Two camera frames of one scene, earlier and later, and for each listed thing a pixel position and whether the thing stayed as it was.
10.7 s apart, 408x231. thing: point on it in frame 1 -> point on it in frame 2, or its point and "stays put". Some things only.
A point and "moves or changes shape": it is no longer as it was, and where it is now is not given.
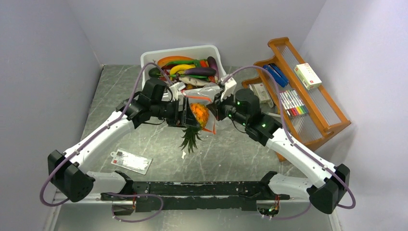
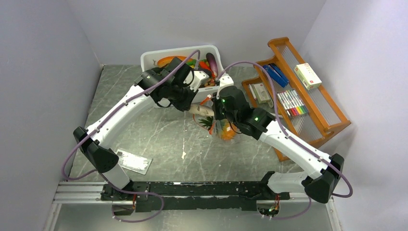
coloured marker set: x=293 y=105 stays put
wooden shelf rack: x=286 y=96 stays put
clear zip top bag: x=204 y=95 moves or changes shape
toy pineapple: x=201 y=115 -> x=227 y=130
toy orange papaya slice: x=163 y=61 stays put
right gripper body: x=226 y=109 stays put
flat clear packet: x=131 y=161 stays put
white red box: x=307 y=76 stays put
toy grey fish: x=193 y=82 moves or changes shape
